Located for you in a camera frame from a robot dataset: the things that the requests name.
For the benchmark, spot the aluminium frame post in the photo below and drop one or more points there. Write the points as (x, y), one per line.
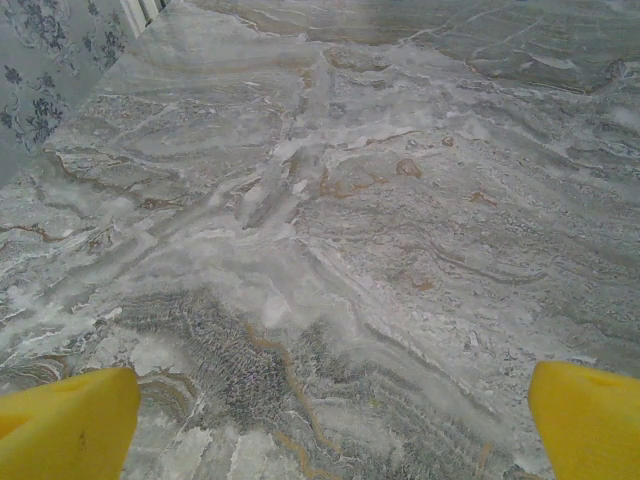
(142, 15)

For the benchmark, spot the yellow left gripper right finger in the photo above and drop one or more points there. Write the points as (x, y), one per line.
(590, 425)

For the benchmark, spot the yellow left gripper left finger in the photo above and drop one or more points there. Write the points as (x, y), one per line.
(65, 430)

